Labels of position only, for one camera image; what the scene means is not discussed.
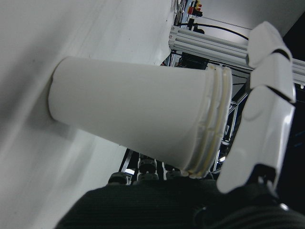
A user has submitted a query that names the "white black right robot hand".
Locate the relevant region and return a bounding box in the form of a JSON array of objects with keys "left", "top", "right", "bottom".
[{"left": 54, "top": 21, "right": 305, "bottom": 229}]

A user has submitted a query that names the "white paper cup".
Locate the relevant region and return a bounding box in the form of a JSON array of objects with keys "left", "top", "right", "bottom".
[{"left": 46, "top": 56, "right": 234, "bottom": 180}]

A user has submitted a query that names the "white table cover sheet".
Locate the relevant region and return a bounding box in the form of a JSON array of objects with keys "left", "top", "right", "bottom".
[{"left": 0, "top": 0, "right": 176, "bottom": 229}]

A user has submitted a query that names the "thick black cable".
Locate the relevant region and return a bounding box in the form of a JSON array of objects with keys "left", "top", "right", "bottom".
[{"left": 176, "top": 21, "right": 250, "bottom": 41}]

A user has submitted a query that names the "aluminium frame beam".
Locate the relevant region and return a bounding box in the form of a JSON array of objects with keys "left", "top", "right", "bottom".
[{"left": 168, "top": 27, "right": 305, "bottom": 84}]

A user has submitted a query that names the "red yellow switch box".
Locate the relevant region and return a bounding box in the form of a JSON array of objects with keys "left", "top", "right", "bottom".
[{"left": 187, "top": 0, "right": 203, "bottom": 18}]

